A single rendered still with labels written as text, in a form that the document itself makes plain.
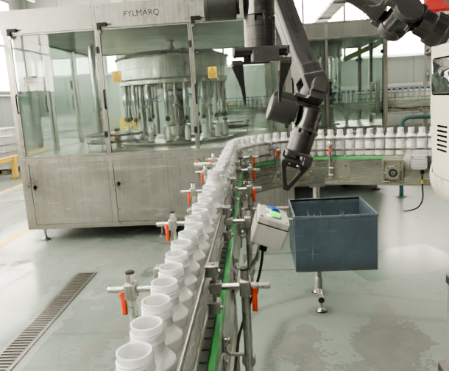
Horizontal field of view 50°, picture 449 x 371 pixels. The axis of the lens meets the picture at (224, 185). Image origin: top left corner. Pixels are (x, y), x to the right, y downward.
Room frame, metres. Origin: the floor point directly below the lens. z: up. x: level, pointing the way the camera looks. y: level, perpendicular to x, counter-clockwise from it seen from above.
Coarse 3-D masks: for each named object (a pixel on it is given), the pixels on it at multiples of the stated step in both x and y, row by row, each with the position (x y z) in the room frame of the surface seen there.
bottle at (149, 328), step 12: (132, 324) 0.50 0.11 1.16; (144, 324) 0.51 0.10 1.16; (156, 324) 0.51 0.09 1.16; (132, 336) 0.49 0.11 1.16; (144, 336) 0.48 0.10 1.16; (156, 336) 0.49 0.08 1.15; (156, 348) 0.48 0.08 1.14; (168, 348) 0.51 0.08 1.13; (156, 360) 0.48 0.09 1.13; (168, 360) 0.49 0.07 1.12
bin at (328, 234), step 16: (256, 208) 2.00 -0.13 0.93; (304, 208) 2.04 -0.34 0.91; (320, 208) 2.04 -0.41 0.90; (336, 208) 2.03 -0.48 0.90; (352, 208) 2.03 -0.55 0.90; (368, 208) 1.85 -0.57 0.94; (304, 224) 1.74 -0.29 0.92; (320, 224) 1.74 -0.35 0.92; (336, 224) 1.73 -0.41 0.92; (352, 224) 1.73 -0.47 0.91; (368, 224) 1.72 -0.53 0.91; (304, 240) 1.74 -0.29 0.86; (320, 240) 1.74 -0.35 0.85; (336, 240) 1.73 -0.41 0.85; (352, 240) 1.73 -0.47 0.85; (368, 240) 1.72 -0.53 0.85; (304, 256) 1.74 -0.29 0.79; (320, 256) 1.74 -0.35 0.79; (336, 256) 1.73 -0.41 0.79; (352, 256) 1.73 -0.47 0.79; (368, 256) 1.72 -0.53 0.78
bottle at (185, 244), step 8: (176, 240) 0.81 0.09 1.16; (184, 240) 0.81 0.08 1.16; (176, 248) 0.78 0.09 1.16; (184, 248) 0.78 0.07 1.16; (192, 248) 0.80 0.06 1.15; (192, 256) 0.79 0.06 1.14; (192, 264) 0.78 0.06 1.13; (192, 272) 0.77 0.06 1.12; (200, 280) 0.79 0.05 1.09; (200, 304) 0.79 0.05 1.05; (200, 312) 0.78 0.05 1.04; (200, 320) 0.78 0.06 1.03; (200, 328) 0.78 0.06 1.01
